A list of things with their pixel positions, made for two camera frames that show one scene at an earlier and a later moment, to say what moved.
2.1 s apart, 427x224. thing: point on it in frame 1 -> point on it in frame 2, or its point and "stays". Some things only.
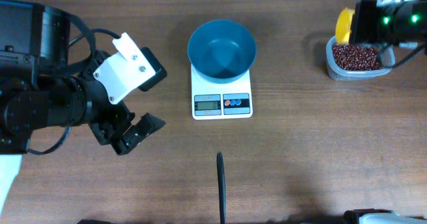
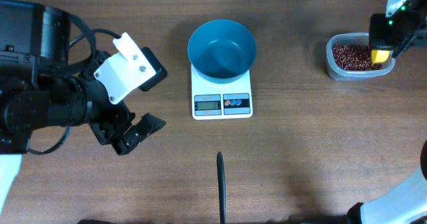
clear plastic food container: (337, 72) stays
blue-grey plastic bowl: (221, 51) stays
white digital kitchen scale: (213, 101) stays
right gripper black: (361, 22) -> (381, 37)
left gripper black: (111, 124) stays
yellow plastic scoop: (343, 25) -> (379, 56)
